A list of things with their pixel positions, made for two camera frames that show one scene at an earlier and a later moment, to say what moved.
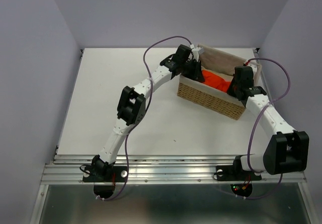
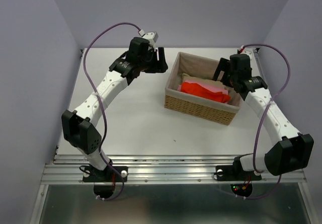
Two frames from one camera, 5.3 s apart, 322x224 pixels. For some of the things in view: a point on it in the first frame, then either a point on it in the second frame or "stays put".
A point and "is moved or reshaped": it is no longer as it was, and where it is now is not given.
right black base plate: x=236 y=172 stays put
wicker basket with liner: x=209 y=96 is moved or reshaped
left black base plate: x=121 y=175 stays put
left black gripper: x=196 y=75 → x=162 y=66
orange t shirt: x=216 y=81 → x=196 y=90
